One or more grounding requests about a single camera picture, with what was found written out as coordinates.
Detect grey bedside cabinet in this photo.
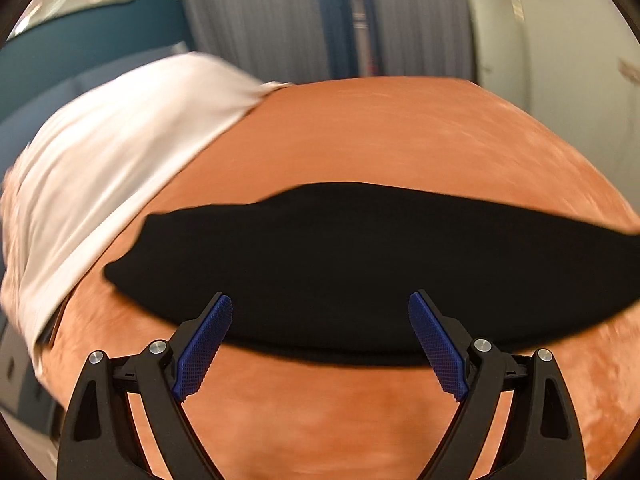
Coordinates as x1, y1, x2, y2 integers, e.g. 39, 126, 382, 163
0, 313, 64, 441

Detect grey pleated curtain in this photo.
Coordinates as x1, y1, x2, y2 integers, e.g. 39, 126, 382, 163
183, 0, 476, 84

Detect white door panel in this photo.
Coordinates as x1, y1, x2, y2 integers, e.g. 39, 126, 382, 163
468, 0, 530, 112

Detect black pants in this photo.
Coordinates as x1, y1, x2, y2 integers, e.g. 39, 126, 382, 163
103, 183, 639, 367

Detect blue upholstered headboard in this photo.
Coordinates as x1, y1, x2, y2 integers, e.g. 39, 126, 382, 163
0, 39, 196, 172

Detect white pillow sheet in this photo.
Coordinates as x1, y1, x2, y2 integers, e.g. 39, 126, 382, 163
1, 52, 278, 365

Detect orange plush bed blanket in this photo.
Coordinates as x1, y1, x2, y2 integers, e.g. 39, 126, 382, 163
41, 77, 639, 479

